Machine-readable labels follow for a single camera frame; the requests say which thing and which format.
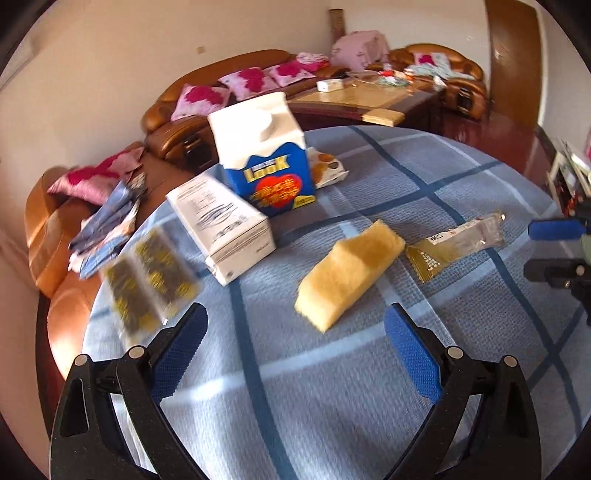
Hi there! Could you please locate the blue plaid tablecloth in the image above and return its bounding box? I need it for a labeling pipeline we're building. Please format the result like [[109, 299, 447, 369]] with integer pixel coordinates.
[[82, 125, 588, 480]]

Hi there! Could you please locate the folded pink blanket on sofa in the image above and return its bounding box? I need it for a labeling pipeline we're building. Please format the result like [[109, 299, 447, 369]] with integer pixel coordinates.
[[295, 52, 329, 73]]

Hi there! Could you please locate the clear gold long wrapper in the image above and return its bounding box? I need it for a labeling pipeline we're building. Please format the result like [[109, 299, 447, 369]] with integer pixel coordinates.
[[405, 211, 506, 282]]

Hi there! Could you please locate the tall brown floor vase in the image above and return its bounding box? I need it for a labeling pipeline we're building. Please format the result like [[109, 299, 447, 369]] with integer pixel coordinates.
[[328, 8, 346, 43]]

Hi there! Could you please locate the brown leather armchair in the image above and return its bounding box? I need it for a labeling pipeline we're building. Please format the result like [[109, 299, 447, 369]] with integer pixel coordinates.
[[24, 142, 192, 377], [389, 43, 488, 120]]

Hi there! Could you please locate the white tissue box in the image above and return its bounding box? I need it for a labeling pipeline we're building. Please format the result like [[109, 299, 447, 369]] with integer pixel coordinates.
[[317, 78, 345, 93]]

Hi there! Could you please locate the yellow sponge block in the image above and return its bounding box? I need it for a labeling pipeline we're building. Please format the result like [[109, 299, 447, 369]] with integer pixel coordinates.
[[294, 220, 406, 333]]

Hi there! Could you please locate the light blanket on far armchair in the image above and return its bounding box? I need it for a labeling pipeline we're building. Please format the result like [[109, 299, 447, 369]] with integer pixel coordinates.
[[407, 52, 465, 79]]

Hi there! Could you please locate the brown leather armchair near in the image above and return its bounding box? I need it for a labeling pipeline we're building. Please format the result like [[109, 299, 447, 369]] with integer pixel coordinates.
[[24, 142, 192, 377]]

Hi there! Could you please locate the pink cloth covered object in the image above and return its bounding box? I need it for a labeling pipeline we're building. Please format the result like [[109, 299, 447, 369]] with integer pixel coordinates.
[[329, 30, 390, 70]]

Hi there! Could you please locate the pink cushion on sofa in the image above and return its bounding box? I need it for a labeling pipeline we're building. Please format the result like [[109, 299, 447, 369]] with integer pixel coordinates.
[[218, 67, 280, 102], [170, 84, 230, 121], [263, 60, 315, 88]]

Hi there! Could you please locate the small brown white snack packet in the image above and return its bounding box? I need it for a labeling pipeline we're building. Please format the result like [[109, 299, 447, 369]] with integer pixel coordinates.
[[307, 147, 349, 189]]

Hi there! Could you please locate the brown wooden door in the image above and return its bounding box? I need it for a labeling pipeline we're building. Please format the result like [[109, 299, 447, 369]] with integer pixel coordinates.
[[485, 0, 542, 129]]

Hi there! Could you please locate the folded blue plaid cloth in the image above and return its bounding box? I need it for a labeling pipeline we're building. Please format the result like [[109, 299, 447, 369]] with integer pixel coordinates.
[[68, 173, 147, 280]]

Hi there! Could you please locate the white tv stand shelf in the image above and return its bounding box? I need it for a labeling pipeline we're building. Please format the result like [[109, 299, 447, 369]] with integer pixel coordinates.
[[546, 140, 590, 217]]

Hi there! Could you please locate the brown leather armchair far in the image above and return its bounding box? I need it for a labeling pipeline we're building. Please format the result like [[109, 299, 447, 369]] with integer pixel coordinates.
[[389, 43, 488, 120]]

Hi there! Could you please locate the long brown leather sofa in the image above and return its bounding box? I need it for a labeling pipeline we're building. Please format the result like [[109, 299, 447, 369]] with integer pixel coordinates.
[[140, 48, 352, 172]]

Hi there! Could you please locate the white rectangular box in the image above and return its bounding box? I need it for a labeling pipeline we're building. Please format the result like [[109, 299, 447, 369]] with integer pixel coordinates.
[[166, 173, 276, 286]]

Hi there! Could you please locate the dark gold sachet pack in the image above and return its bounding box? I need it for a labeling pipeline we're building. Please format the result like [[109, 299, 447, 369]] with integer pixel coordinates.
[[100, 227, 200, 348]]

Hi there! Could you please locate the blue white LOOK carton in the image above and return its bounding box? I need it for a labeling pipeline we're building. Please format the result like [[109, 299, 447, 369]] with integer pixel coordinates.
[[208, 91, 315, 217]]

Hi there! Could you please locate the pink cushion on near armchair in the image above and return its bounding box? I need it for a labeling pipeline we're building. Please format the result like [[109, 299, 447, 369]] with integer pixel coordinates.
[[47, 147, 144, 205]]

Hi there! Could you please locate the dark wood coffee table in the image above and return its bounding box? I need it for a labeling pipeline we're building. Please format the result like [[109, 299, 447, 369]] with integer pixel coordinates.
[[288, 80, 445, 133]]

